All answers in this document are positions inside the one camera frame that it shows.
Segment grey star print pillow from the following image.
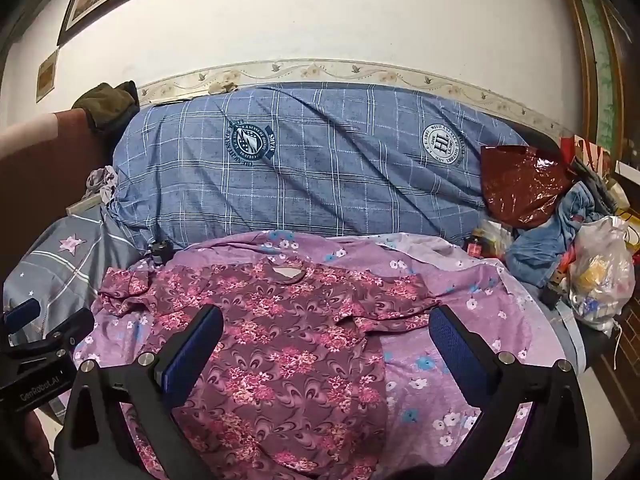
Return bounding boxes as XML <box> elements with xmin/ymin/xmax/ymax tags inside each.
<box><xmin>2</xmin><ymin>205</ymin><xmax>151</xmax><ymax>341</ymax></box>

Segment red plastic bag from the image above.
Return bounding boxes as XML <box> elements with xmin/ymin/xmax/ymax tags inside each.
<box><xmin>480</xmin><ymin>144</ymin><xmax>576</xmax><ymax>231</ymax></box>

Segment red paper gift bag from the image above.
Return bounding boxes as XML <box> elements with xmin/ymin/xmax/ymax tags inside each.
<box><xmin>560</xmin><ymin>135</ymin><xmax>608</xmax><ymax>171</ymax></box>

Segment blue denim clothes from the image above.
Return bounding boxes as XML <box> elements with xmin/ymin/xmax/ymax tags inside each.
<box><xmin>505</xmin><ymin>180</ymin><xmax>611</xmax><ymax>276</ymax></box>

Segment white plastic bag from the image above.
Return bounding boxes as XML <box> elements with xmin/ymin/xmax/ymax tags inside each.
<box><xmin>567</xmin><ymin>215</ymin><xmax>637</xmax><ymax>333</ymax></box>

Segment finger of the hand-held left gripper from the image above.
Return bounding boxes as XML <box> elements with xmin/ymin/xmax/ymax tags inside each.
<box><xmin>2</xmin><ymin>298</ymin><xmax>42</xmax><ymax>332</ymax></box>
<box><xmin>36</xmin><ymin>307</ymin><xmax>96</xmax><ymax>357</ymax></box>

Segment olive green cloth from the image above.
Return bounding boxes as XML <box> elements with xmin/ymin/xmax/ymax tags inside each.
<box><xmin>71</xmin><ymin>80</ymin><xmax>141</xmax><ymax>136</ymax></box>

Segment small framed wall picture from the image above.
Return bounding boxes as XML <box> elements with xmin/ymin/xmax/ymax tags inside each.
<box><xmin>36</xmin><ymin>46</ymin><xmax>60</xmax><ymax>104</ymax></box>

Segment purple floral bedsheet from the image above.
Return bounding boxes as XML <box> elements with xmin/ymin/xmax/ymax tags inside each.
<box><xmin>60</xmin><ymin>230</ymin><xmax>566</xmax><ymax>480</ymax></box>

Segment maroon floral shirt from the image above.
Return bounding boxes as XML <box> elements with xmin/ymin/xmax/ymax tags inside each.
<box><xmin>97</xmin><ymin>257</ymin><xmax>443</xmax><ymax>480</ymax></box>

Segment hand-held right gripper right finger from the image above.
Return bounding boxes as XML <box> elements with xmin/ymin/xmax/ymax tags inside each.
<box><xmin>427</xmin><ymin>305</ymin><xmax>593</xmax><ymax>480</ymax></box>

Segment blue plaid quilt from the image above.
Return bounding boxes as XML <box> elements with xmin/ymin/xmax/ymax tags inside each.
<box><xmin>111</xmin><ymin>82</ymin><xmax>543</xmax><ymax>251</ymax></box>

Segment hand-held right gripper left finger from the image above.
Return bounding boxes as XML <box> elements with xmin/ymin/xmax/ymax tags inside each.
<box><xmin>54</xmin><ymin>304</ymin><xmax>226</xmax><ymax>480</ymax></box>

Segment grey crumpled cloth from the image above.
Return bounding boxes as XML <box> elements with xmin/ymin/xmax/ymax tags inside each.
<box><xmin>85</xmin><ymin>165</ymin><xmax>121</xmax><ymax>206</ymax></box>

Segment brown wooden headboard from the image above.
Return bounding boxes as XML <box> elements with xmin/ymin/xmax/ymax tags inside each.
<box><xmin>0</xmin><ymin>110</ymin><xmax>121</xmax><ymax>281</ymax></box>

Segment wooden framed glass door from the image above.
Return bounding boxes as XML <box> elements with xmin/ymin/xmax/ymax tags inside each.
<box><xmin>560</xmin><ymin>0</ymin><xmax>640</xmax><ymax>161</ymax></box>

